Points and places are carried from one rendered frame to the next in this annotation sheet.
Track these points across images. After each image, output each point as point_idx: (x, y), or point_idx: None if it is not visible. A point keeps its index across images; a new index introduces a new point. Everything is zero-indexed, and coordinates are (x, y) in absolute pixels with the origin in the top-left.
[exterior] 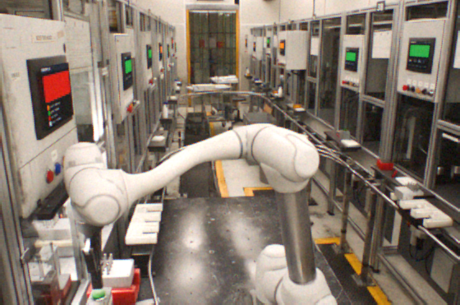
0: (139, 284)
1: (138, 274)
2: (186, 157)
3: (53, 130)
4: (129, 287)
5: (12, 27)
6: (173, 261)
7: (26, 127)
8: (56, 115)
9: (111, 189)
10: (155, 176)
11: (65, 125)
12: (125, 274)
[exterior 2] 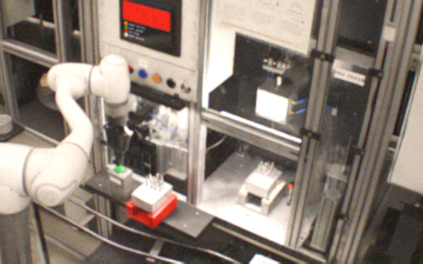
0: (148, 224)
1: (148, 216)
2: (68, 114)
3: (138, 43)
4: (131, 201)
5: None
6: None
7: (111, 23)
8: (136, 33)
9: (52, 70)
10: (57, 93)
11: (170, 55)
12: (136, 193)
